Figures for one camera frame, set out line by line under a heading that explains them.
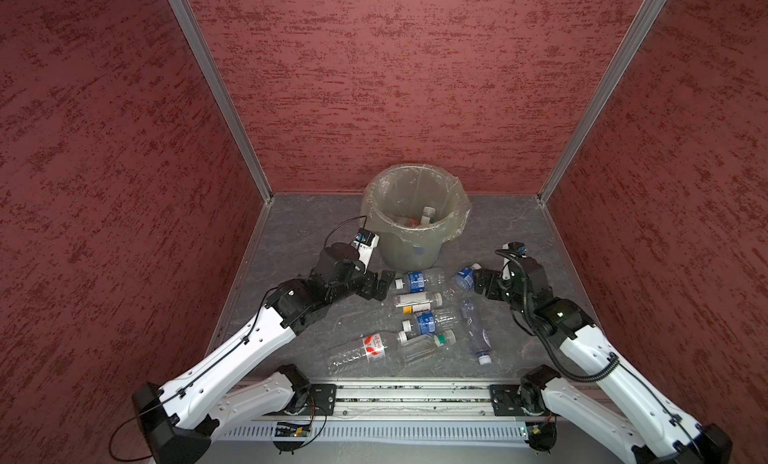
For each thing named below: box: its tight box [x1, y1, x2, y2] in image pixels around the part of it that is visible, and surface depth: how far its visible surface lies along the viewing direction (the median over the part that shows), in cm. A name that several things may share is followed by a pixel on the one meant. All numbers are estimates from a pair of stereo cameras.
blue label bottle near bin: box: [395, 271, 429, 293], surface depth 92 cm
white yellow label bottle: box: [394, 291, 443, 315], surface depth 89 cm
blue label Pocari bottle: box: [402, 308, 459, 335], surface depth 84 cm
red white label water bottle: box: [327, 331, 408, 376], surface depth 79 cm
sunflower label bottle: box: [421, 206, 436, 228], surface depth 100 cm
